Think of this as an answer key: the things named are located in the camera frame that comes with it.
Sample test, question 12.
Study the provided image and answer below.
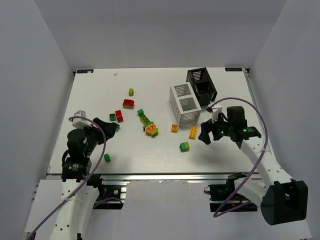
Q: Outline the yellow long lego brick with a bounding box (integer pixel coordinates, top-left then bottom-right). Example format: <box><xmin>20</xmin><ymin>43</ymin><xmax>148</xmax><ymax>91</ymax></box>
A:
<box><xmin>188</xmin><ymin>126</ymin><xmax>198</xmax><ymax>140</ymax></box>

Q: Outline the red lego brick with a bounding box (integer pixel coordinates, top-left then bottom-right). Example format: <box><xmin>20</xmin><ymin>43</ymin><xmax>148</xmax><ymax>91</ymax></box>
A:
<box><xmin>115</xmin><ymin>110</ymin><xmax>124</xmax><ymax>123</ymax></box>

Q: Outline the green lime lego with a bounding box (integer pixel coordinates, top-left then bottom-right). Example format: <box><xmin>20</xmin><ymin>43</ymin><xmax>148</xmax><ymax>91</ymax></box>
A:
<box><xmin>179</xmin><ymin>141</ymin><xmax>190</xmax><ymax>152</ymax></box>

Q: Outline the lime green lego plate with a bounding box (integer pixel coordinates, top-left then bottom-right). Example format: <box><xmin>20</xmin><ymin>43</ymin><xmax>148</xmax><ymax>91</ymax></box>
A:
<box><xmin>139</xmin><ymin>114</ymin><xmax>151</xmax><ymax>125</ymax></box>

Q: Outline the flower lego piece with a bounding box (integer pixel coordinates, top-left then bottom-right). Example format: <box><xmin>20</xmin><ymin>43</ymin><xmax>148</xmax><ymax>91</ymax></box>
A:
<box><xmin>144</xmin><ymin>122</ymin><xmax>159</xmax><ymax>138</ymax></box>

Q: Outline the green small lego cube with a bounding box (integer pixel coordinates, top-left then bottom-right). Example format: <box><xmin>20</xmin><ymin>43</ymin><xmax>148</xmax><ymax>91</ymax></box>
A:
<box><xmin>137</xmin><ymin>108</ymin><xmax>144</xmax><ymax>116</ymax></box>

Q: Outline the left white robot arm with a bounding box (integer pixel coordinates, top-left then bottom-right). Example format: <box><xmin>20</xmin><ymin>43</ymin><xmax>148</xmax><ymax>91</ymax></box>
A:
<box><xmin>49</xmin><ymin>117</ymin><xmax>119</xmax><ymax>240</ymax></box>

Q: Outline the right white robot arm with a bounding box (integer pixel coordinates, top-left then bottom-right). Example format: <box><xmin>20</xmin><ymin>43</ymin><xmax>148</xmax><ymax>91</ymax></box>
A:
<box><xmin>198</xmin><ymin>104</ymin><xmax>308</xmax><ymax>226</ymax></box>

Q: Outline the green square lego brick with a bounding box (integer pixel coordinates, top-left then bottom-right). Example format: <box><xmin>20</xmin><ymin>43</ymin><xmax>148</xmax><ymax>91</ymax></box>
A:
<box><xmin>109</xmin><ymin>113</ymin><xmax>117</xmax><ymax>122</ymax></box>

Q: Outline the small green lego brick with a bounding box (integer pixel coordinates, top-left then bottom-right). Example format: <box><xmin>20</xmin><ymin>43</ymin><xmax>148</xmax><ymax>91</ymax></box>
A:
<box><xmin>103</xmin><ymin>153</ymin><xmax>111</xmax><ymax>163</ymax></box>

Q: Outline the white slotted container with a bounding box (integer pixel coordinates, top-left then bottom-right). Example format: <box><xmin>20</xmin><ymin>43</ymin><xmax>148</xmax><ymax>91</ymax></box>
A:
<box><xmin>169</xmin><ymin>82</ymin><xmax>202</xmax><ymax>127</ymax></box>

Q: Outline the orange small lego brick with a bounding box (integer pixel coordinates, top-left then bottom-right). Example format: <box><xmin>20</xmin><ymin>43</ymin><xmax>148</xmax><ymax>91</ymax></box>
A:
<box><xmin>171</xmin><ymin>124</ymin><xmax>179</xmax><ymax>133</ymax></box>

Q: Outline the red lime rounded lego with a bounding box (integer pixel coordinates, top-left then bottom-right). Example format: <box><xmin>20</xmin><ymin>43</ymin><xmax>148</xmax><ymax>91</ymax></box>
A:
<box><xmin>122</xmin><ymin>99</ymin><xmax>135</xmax><ymax>109</ymax></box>

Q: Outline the lime small lego brick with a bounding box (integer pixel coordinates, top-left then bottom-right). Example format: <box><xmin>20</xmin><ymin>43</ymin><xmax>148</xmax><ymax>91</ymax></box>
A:
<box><xmin>128</xmin><ymin>88</ymin><xmax>134</xmax><ymax>97</ymax></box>

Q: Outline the black slotted container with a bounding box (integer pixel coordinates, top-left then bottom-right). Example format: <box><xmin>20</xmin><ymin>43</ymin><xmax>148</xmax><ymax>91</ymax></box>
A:
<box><xmin>186</xmin><ymin>67</ymin><xmax>218</xmax><ymax>106</ymax></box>

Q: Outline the right blue label sticker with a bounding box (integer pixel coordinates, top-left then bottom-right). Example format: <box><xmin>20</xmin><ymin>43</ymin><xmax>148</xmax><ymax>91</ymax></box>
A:
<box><xmin>224</xmin><ymin>67</ymin><xmax>243</xmax><ymax>72</ymax></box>

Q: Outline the blue label sticker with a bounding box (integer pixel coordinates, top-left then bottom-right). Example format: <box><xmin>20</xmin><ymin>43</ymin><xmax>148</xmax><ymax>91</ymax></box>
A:
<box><xmin>224</xmin><ymin>67</ymin><xmax>243</xmax><ymax>72</ymax></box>
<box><xmin>76</xmin><ymin>69</ymin><xmax>94</xmax><ymax>74</ymax></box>

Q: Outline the left blue label sticker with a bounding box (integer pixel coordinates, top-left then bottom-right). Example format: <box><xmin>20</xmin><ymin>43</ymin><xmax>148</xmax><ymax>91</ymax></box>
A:
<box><xmin>76</xmin><ymin>69</ymin><xmax>94</xmax><ymax>74</ymax></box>

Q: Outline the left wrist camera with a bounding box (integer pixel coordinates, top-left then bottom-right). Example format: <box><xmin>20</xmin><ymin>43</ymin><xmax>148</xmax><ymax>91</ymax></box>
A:
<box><xmin>71</xmin><ymin>110</ymin><xmax>92</xmax><ymax>129</ymax></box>

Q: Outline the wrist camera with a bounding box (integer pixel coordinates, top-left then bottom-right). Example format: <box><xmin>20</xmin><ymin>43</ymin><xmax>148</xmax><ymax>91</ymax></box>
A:
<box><xmin>206</xmin><ymin>102</ymin><xmax>222</xmax><ymax>123</ymax></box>
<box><xmin>71</xmin><ymin>110</ymin><xmax>92</xmax><ymax>129</ymax></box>

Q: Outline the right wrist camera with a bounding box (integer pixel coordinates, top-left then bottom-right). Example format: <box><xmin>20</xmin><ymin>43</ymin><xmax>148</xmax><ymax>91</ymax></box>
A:
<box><xmin>206</xmin><ymin>102</ymin><xmax>222</xmax><ymax>123</ymax></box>

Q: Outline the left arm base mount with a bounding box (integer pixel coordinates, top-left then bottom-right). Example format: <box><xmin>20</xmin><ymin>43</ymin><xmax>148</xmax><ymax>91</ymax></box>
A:
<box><xmin>93</xmin><ymin>175</ymin><xmax>129</xmax><ymax>210</ymax></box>

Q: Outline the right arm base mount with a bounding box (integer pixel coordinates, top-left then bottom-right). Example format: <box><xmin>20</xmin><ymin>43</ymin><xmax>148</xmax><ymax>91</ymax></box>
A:
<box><xmin>203</xmin><ymin>173</ymin><xmax>249</xmax><ymax>213</ymax></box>

